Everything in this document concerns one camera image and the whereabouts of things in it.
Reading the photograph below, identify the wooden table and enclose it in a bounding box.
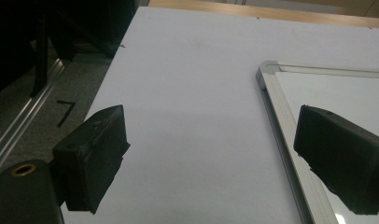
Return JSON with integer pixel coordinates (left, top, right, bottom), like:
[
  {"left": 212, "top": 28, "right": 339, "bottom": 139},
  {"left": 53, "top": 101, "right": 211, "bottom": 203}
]
[{"left": 147, "top": 0, "right": 379, "bottom": 30}]

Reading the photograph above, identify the black metal stand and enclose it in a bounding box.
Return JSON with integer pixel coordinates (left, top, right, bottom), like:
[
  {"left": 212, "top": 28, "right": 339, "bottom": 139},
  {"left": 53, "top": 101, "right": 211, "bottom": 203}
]
[{"left": 29, "top": 0, "right": 51, "bottom": 98}]

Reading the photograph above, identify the whiteboard with metal frame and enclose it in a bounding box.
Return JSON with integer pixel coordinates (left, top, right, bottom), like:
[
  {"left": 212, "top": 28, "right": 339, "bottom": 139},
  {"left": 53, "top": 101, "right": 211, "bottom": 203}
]
[{"left": 255, "top": 60, "right": 379, "bottom": 224}]

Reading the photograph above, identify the large white table sheet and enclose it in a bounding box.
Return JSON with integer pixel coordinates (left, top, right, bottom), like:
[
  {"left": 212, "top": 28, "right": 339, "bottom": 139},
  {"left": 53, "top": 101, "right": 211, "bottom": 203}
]
[{"left": 60, "top": 6, "right": 379, "bottom": 224}]

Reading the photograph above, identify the aluminium floor rail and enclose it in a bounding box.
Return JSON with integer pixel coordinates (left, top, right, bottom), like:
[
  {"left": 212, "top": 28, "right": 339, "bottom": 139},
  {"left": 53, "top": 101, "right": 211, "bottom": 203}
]
[{"left": 0, "top": 58, "right": 66, "bottom": 183}]

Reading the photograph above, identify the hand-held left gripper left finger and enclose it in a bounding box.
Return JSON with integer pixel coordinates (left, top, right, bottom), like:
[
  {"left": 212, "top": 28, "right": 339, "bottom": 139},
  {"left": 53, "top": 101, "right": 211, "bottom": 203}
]
[{"left": 51, "top": 104, "right": 132, "bottom": 216}]

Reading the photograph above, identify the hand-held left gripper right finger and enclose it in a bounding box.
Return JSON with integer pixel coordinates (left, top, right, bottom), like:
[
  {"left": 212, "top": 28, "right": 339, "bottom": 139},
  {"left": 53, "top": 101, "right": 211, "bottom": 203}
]
[{"left": 292, "top": 104, "right": 379, "bottom": 217}]

